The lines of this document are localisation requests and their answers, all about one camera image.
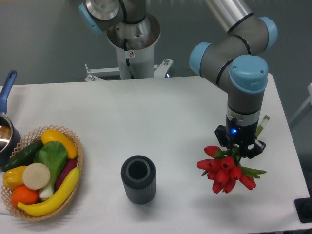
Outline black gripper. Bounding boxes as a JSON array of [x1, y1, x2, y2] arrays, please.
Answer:
[[214, 114, 266, 159]]

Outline red tulip bouquet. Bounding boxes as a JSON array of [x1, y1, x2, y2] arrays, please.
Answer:
[[197, 146, 266, 194]]

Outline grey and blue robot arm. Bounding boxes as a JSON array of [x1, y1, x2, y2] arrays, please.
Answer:
[[78, 0, 278, 158]]

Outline black device at edge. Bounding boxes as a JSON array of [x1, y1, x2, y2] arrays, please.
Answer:
[[294, 197, 312, 223]]

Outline dark grey ribbed vase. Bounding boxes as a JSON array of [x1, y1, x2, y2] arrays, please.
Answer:
[[120, 155, 156, 205]]

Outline purple sweet potato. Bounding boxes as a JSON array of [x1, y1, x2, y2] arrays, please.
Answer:
[[55, 159, 77, 191]]

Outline green bok choy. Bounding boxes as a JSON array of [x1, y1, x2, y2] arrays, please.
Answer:
[[33, 141, 67, 201]]

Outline short yellow squash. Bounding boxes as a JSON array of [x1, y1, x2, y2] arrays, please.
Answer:
[[41, 129, 78, 159]]

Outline woven wicker basket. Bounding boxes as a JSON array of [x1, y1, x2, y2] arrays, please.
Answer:
[[1, 125, 83, 221]]

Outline beige round disc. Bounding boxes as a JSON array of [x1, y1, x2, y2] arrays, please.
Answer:
[[22, 163, 51, 190]]

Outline long yellow squash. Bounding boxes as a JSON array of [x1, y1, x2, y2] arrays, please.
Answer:
[[18, 167, 80, 216]]

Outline green cucumber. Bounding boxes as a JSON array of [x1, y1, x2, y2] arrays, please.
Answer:
[[2, 139, 43, 172]]

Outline orange fruit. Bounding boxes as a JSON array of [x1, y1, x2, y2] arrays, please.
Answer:
[[11, 185, 39, 208]]

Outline yellow bell pepper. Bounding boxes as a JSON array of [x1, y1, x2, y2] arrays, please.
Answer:
[[2, 166, 27, 190]]

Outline white frame at right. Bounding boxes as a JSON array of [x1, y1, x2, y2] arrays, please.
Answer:
[[289, 83, 312, 128]]

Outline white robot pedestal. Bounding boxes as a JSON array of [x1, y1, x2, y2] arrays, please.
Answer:
[[85, 13, 173, 81]]

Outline blue handled saucepan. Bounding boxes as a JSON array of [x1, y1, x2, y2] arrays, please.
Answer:
[[0, 70, 21, 167]]

